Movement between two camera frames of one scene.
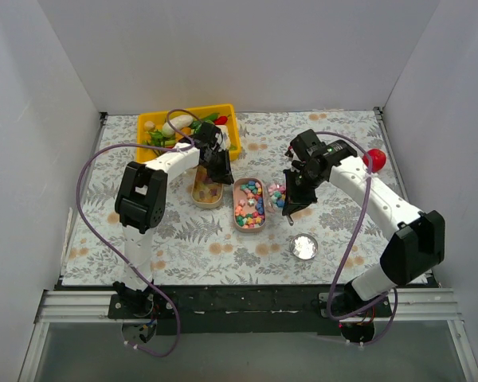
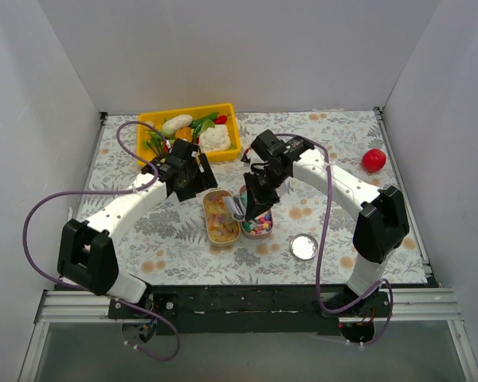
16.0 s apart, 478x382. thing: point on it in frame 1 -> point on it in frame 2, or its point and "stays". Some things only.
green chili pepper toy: (197, 124) stays
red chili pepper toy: (221, 120) stays
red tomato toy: (378, 159) stays
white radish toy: (178, 122) stays
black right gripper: (297, 189) -> (259, 191)
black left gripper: (218, 160) -> (195, 180)
